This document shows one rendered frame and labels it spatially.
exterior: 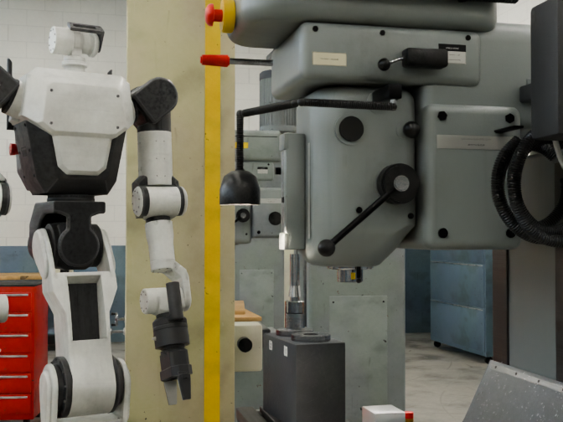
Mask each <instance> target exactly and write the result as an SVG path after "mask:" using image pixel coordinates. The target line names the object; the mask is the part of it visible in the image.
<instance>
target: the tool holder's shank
mask: <svg viewBox="0 0 563 422"><path fill-rule="evenodd" d="M288 296H290V301H300V296H302V295H301V290H300V254H290V287H289V293H288Z"/></svg>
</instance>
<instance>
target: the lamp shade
mask: <svg viewBox="0 0 563 422"><path fill-rule="evenodd" d="M220 205H261V189H260V186H259V183H258V181H257V178H256V176H255V175H254V174H252V173H251V172H249V171H246V170H245V169H235V170H234V171H231V172H229V173H228V174H226V175H225V176H224V177H223V180H222V183H221V186H220Z"/></svg>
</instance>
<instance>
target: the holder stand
mask: <svg viewBox="0 0 563 422"><path fill-rule="evenodd" d="M304 328H305V329H304V330H299V331H291V330H286V329H285V327H282V328H277V329H276V332H270V333H264V334H263V409H264V410H265V411H266V412H267V413H269V414H271V415H272V416H274V417H276V418H277V419H279V420H280V421H282V422H345V342H341V341H339V340H336V339H332V338H331V334H329V333H326V332H314V331H313V329H312V328H308V327H304Z"/></svg>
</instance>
